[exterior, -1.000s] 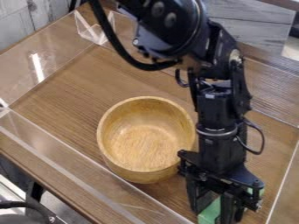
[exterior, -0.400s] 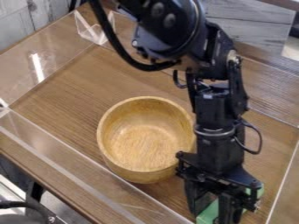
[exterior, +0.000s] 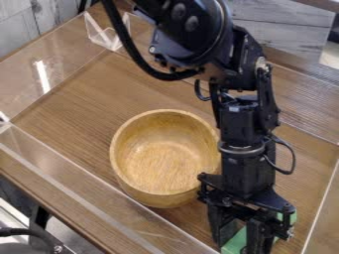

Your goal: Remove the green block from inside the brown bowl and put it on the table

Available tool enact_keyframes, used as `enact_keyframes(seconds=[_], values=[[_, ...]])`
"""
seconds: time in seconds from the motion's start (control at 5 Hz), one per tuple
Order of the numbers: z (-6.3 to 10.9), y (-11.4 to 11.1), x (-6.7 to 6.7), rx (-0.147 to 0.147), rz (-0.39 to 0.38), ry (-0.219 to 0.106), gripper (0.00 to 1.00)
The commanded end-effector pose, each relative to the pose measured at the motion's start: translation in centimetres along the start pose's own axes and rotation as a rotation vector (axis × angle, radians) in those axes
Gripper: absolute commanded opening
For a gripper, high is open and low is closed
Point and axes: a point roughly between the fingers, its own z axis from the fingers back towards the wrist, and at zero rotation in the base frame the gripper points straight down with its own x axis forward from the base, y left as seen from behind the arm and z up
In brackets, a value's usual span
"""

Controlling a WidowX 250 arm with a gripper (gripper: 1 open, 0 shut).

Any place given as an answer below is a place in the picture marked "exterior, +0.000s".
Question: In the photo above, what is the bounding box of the clear acrylic front wall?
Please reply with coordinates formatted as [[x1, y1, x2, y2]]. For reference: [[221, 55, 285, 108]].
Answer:
[[0, 122, 219, 254]]

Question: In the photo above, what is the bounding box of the black cable loop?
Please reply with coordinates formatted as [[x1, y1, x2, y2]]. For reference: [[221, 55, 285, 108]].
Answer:
[[261, 133, 296, 176]]

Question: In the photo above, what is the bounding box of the brown wooden bowl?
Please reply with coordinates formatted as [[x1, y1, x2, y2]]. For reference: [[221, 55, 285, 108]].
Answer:
[[109, 109, 220, 208]]

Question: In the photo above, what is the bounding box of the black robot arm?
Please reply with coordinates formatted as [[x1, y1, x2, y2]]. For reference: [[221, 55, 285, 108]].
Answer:
[[100, 0, 296, 254]]

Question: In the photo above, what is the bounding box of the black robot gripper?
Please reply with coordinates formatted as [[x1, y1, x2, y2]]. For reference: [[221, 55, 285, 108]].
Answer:
[[197, 150, 296, 254]]

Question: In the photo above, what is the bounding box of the clear acrylic corner bracket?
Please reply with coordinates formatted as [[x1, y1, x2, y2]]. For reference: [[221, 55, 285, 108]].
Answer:
[[84, 12, 123, 52]]

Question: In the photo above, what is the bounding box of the green rectangular block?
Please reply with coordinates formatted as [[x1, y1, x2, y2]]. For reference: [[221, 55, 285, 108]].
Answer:
[[221, 212, 297, 254]]

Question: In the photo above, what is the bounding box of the black table leg bracket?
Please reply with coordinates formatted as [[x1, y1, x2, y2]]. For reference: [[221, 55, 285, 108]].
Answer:
[[28, 205, 77, 254]]

